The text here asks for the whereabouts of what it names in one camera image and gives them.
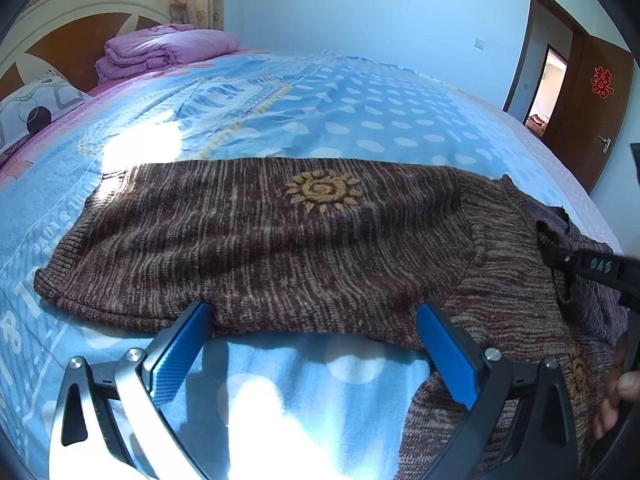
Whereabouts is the cream and wood headboard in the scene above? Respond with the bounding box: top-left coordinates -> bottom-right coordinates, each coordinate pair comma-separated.
1,0 -> 175,98

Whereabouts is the folded purple blanket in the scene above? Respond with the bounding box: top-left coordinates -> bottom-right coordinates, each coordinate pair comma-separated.
94,24 -> 240,82

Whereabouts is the red double-happiness door decoration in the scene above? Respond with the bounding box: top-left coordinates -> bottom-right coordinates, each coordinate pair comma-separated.
589,66 -> 615,100

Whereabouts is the brown knit sun-pattern sweater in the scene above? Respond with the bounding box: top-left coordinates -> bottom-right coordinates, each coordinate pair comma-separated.
34,158 -> 628,479

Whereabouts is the brown wooden door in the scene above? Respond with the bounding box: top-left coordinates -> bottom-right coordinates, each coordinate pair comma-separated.
542,34 -> 634,192

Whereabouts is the silver door handle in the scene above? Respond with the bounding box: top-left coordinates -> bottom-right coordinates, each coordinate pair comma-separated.
599,136 -> 612,154

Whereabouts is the dark brown door frame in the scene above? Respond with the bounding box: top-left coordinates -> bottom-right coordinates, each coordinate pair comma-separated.
503,0 -> 586,136

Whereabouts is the blue pink polka-dot bedspread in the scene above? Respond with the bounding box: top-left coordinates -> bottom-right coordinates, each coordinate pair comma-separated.
1,53 -> 618,479

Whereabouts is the grey patterned pillow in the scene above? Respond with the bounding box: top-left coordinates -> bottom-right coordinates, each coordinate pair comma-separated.
0,70 -> 91,165

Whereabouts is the person's right hand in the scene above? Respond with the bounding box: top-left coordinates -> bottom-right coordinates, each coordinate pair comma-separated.
593,337 -> 640,440

